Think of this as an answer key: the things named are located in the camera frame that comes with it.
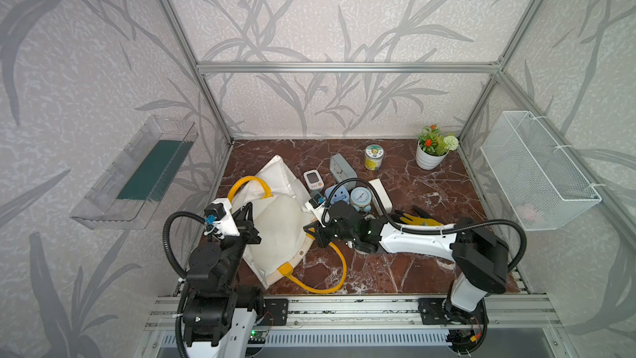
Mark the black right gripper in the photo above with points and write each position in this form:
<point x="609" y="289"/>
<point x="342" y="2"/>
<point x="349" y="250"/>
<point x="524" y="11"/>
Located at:
<point x="315" y="229"/>

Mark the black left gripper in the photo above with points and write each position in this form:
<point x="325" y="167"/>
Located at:
<point x="246" y="229"/>

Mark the light blue square clock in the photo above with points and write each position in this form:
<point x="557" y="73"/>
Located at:
<point x="337" y="194"/>

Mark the blue round alarm clock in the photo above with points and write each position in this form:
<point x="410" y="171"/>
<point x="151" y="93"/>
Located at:
<point x="361" y="198"/>

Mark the white canvas bag yellow handles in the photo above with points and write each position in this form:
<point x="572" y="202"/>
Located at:
<point x="279" y="215"/>

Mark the white rectangular alarm clock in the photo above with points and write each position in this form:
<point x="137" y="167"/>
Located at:
<point x="384" y="200"/>

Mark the white timer orange buttons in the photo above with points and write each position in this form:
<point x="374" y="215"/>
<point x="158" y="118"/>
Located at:
<point x="314" y="181"/>

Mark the grey square alarm clock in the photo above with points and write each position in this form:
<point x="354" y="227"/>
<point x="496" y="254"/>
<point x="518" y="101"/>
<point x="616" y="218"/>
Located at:
<point x="340" y="169"/>

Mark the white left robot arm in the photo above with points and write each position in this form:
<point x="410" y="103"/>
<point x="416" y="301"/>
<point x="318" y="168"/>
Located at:
<point x="215" y="316"/>

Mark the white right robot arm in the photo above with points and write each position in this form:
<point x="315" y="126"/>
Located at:
<point x="485" y="252"/>

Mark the yellow black work glove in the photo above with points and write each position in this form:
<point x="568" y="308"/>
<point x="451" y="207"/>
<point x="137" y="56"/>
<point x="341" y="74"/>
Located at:
<point x="420" y="217"/>

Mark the white potted artificial plant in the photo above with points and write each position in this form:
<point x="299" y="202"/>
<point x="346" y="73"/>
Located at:
<point x="433" y="146"/>

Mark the green circuit board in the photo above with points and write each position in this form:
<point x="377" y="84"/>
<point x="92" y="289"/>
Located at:
<point x="257" y="337"/>

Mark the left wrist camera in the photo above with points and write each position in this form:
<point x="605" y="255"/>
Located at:
<point x="218" y="219"/>

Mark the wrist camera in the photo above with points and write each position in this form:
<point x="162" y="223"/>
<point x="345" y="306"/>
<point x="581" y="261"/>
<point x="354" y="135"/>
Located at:
<point x="316" y="201"/>
<point x="218" y="219"/>

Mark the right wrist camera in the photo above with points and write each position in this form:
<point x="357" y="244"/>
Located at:
<point x="316" y="201"/>

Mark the clear plastic wall tray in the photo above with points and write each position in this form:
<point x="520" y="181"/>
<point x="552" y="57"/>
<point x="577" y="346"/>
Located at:
<point x="131" y="189"/>

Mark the white wire mesh basket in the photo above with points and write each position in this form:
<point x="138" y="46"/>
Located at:
<point x="543" y="185"/>

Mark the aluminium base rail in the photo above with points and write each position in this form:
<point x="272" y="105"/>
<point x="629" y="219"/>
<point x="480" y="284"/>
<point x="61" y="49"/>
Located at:
<point x="517" y="325"/>

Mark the aluminium cage frame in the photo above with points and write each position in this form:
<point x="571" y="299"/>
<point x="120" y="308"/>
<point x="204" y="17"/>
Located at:
<point x="496" y="70"/>

